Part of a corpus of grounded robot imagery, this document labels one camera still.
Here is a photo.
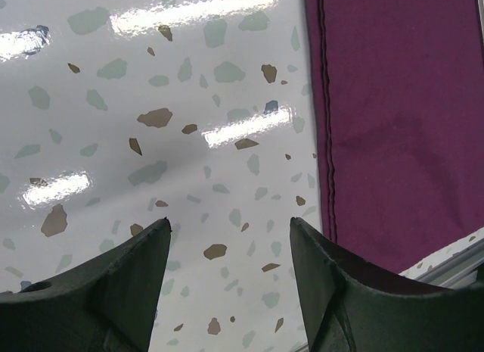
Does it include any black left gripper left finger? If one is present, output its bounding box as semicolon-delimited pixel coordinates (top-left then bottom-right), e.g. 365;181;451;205
1;219;171;351

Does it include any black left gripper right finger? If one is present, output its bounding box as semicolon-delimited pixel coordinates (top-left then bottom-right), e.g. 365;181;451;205
290;217;483;351

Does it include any purple surgical drape cloth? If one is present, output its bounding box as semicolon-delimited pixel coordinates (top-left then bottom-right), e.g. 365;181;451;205
305;0;483;279

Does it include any aluminium table edge rail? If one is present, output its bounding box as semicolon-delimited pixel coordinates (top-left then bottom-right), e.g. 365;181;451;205
416;248;483;289

